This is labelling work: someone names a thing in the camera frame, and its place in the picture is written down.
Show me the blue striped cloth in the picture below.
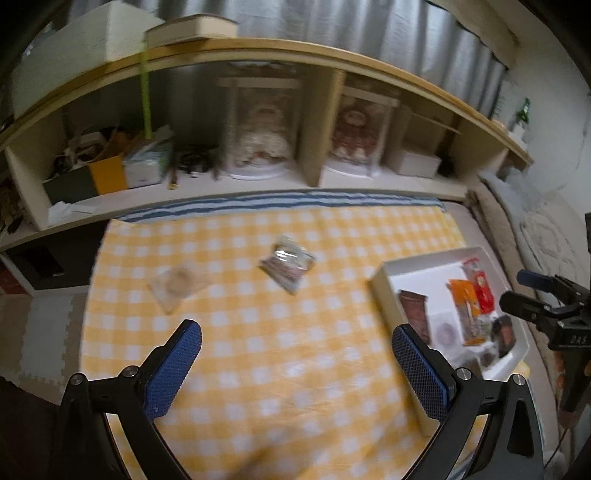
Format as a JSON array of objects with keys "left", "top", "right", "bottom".
[{"left": 115, "top": 191, "right": 448, "bottom": 223}]

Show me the yellow checkered tablecloth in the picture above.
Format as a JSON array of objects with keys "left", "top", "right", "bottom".
[{"left": 78, "top": 203, "right": 532, "bottom": 480}]

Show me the yellow box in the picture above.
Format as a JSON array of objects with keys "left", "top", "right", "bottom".
[{"left": 89, "top": 156, "right": 129, "bottom": 195}]

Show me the clear round cookie packet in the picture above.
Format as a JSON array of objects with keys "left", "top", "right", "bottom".
[{"left": 148, "top": 265, "right": 208, "bottom": 315}]

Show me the silver patterned snack packet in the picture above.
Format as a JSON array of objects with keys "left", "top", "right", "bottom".
[{"left": 257, "top": 235, "right": 318, "bottom": 296}]

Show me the small white box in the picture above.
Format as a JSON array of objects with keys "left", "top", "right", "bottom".
[{"left": 392, "top": 147, "right": 443, "bottom": 179}]

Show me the orange snack packet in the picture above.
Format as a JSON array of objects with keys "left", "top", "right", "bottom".
[{"left": 446, "top": 278, "right": 486, "bottom": 347}]

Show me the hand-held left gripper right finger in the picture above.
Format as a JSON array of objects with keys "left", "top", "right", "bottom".
[{"left": 391, "top": 323, "right": 546, "bottom": 480}]

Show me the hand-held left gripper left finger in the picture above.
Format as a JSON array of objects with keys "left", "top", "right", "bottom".
[{"left": 59, "top": 318, "right": 204, "bottom": 480}]

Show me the thick book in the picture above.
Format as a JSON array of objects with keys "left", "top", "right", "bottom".
[{"left": 144, "top": 15, "right": 239, "bottom": 49}]

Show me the dark small snack packet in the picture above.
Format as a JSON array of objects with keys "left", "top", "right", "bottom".
[{"left": 491, "top": 315, "right": 519, "bottom": 359}]

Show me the clear cream pastry packet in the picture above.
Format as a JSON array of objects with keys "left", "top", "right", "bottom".
[{"left": 452, "top": 353, "right": 483, "bottom": 377}]

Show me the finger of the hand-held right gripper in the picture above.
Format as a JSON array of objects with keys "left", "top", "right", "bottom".
[
  {"left": 516, "top": 270, "right": 557, "bottom": 294},
  {"left": 500, "top": 290, "right": 561, "bottom": 326}
]

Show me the cream wooden shelf unit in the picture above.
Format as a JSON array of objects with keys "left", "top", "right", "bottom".
[{"left": 0, "top": 37, "right": 535, "bottom": 296}]

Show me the dark green box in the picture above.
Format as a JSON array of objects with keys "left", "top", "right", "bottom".
[{"left": 43, "top": 165, "right": 99, "bottom": 205}]

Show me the red snack packet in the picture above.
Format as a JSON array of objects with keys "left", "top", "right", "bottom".
[{"left": 462, "top": 258, "right": 496, "bottom": 315}]

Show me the clear doll display case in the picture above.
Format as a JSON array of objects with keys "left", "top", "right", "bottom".
[
  {"left": 322, "top": 84, "right": 401, "bottom": 179},
  {"left": 218, "top": 74, "right": 302, "bottom": 182}
]

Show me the green strap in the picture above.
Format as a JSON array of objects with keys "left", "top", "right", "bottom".
[{"left": 139, "top": 39, "right": 155, "bottom": 139}]

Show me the grey curtain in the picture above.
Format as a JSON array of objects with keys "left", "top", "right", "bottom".
[{"left": 157, "top": 0, "right": 511, "bottom": 118}]

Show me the clear purple jelly cup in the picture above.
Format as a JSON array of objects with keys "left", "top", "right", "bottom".
[{"left": 433, "top": 313, "right": 459, "bottom": 348}]

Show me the tissue pack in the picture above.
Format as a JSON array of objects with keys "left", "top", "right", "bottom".
[{"left": 124, "top": 137, "right": 172, "bottom": 188}]

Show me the large white box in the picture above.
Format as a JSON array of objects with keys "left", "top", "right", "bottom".
[{"left": 10, "top": 1, "right": 165, "bottom": 118}]

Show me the white tray box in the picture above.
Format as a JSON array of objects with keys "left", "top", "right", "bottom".
[{"left": 368, "top": 246, "right": 531, "bottom": 381}]

